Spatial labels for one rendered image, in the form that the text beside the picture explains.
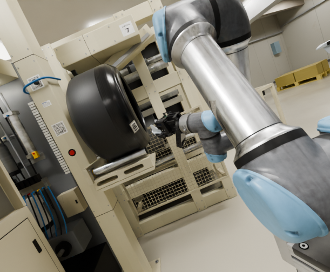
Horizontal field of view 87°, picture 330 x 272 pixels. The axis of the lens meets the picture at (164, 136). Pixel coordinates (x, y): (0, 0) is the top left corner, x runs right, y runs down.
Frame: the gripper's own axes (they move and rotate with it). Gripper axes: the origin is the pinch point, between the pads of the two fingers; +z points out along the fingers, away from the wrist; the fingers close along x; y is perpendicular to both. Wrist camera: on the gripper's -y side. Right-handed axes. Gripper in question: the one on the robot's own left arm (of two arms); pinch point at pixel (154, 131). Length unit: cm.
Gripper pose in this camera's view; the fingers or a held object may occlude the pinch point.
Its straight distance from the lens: 84.1
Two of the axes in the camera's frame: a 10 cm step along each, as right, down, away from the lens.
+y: -5.2, -7.4, -4.3
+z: -6.8, 0.4, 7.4
